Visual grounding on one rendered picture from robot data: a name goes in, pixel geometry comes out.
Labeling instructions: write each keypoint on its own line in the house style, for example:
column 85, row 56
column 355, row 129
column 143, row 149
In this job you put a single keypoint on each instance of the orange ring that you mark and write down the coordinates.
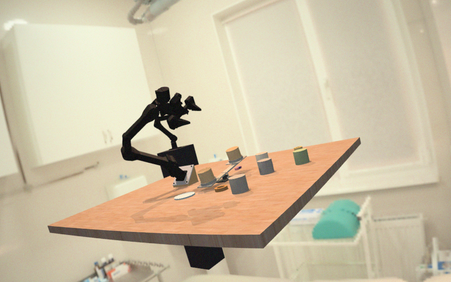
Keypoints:
column 221, row 188

